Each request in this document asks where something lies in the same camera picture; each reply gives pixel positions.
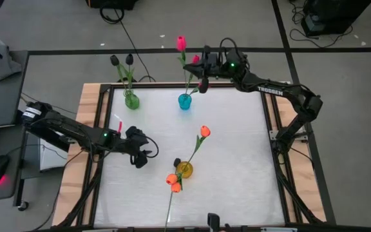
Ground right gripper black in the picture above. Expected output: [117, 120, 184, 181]
[183, 62, 230, 95]

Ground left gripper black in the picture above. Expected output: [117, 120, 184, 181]
[119, 138, 153, 169]

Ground red artificial tulip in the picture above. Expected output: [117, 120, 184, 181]
[186, 54, 202, 97]
[176, 35, 189, 97]

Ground orange artificial tulip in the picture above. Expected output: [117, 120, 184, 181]
[170, 175, 184, 194]
[166, 173, 183, 186]
[181, 125, 212, 171]

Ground blue glass vase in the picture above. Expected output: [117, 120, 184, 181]
[177, 93, 193, 111]

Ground yellow glass vase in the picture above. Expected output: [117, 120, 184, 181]
[176, 160, 195, 180]

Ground green glass vase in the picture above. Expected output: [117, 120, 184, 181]
[124, 90, 140, 110]

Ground wooden base board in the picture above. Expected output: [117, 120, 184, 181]
[52, 81, 327, 226]

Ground white box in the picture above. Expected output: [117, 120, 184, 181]
[39, 143, 69, 171]

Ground black floor box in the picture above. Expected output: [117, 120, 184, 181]
[85, 0, 138, 10]

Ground grey power unit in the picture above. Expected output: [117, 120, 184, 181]
[303, 13, 322, 30]

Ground large black equipment case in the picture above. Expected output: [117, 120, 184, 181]
[301, 0, 371, 37]

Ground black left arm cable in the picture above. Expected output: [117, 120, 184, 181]
[144, 136, 160, 159]

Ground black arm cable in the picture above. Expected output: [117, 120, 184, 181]
[218, 37, 240, 54]
[144, 136, 160, 159]

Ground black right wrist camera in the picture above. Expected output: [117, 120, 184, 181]
[204, 44, 219, 65]

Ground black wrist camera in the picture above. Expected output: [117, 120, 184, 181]
[126, 126, 146, 140]
[204, 44, 219, 65]

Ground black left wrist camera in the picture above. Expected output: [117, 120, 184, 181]
[126, 126, 146, 140]

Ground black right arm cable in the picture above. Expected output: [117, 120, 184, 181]
[218, 37, 240, 54]

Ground long black floor cable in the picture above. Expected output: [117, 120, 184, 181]
[99, 6, 157, 83]

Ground black table-level camera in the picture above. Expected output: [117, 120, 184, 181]
[207, 212, 221, 232]

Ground black tangled floor cables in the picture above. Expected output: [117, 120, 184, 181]
[289, 0, 354, 49]

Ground black aluminium table frame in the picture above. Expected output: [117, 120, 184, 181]
[55, 82, 338, 232]

